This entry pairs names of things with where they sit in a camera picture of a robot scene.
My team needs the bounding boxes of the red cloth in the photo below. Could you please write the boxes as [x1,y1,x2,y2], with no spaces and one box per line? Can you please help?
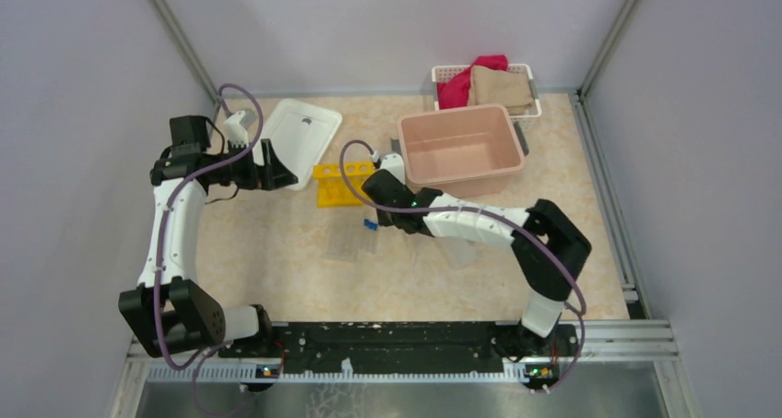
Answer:
[437,54,508,109]

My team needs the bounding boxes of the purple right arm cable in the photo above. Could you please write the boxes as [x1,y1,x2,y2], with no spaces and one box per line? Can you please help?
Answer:
[338,139,587,395]

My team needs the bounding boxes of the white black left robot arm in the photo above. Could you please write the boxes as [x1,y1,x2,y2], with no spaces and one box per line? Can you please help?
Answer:
[118,110,298,358]

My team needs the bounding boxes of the yellow test tube rack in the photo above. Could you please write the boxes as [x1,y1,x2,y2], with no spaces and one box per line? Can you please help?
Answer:
[313,161,374,209]

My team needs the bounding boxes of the white plastic tray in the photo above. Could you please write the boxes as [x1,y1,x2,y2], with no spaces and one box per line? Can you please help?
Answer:
[261,99,343,191]

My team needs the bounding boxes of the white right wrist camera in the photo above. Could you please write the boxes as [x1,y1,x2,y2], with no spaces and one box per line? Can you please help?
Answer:
[371,151,406,184]

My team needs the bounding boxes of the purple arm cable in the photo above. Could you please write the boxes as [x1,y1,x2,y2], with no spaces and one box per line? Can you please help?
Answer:
[338,139,587,395]
[151,83,265,416]

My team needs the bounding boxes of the beige cloth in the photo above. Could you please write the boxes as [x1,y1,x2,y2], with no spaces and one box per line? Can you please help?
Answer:
[468,66,535,115]

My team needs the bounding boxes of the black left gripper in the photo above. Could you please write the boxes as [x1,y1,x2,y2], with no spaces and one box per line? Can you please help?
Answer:
[209,137,297,190]

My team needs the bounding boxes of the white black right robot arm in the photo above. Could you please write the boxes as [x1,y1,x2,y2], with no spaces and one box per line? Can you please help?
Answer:
[361,170,592,355]

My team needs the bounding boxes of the white perforated basket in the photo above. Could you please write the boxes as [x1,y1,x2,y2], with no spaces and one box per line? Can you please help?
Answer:
[431,62,542,122]

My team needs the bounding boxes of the pink plastic tub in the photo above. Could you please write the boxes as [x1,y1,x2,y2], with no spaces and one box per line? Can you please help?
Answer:
[397,104,526,198]

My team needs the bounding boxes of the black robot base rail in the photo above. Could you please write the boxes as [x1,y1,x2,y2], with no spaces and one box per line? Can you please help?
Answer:
[219,321,578,376]

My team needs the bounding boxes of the blue capped small tubes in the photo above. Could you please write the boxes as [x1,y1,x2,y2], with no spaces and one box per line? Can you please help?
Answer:
[362,218,379,231]

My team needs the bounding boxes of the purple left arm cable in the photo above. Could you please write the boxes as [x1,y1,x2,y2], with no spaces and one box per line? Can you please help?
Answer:
[151,83,265,416]

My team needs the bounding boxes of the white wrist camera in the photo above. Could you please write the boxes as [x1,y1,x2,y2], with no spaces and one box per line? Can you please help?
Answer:
[371,151,406,184]
[223,110,257,149]

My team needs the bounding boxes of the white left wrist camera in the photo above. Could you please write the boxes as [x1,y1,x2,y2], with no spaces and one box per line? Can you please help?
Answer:
[223,110,257,149]

